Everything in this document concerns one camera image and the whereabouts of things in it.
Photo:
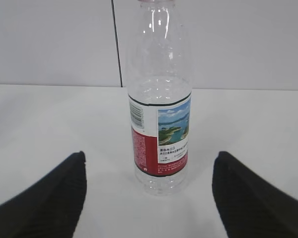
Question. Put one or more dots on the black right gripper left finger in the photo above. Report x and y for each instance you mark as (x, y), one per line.
(51, 207)

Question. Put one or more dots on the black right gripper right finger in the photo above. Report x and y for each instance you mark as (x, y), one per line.
(248, 205)

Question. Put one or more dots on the clear water bottle red label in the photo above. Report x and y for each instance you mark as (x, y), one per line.
(159, 84)

